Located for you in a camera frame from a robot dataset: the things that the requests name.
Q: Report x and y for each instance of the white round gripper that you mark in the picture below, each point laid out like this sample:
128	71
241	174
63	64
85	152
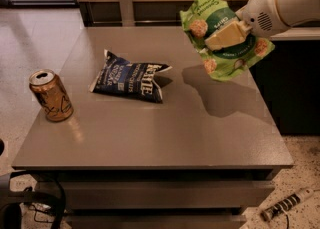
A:
257	13

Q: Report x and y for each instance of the orange soda can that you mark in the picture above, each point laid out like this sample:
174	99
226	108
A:
51	94

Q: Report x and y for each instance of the white power strip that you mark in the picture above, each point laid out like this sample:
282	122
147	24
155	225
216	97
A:
287	204

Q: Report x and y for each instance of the grey drawer cabinet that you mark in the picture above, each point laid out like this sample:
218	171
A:
156	200

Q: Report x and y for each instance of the blue Kettle chip bag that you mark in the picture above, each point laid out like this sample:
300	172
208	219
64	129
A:
122	77

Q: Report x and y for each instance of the left metal bracket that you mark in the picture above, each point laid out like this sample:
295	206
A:
127	13

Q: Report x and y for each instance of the green rice chip bag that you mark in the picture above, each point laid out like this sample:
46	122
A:
203	18

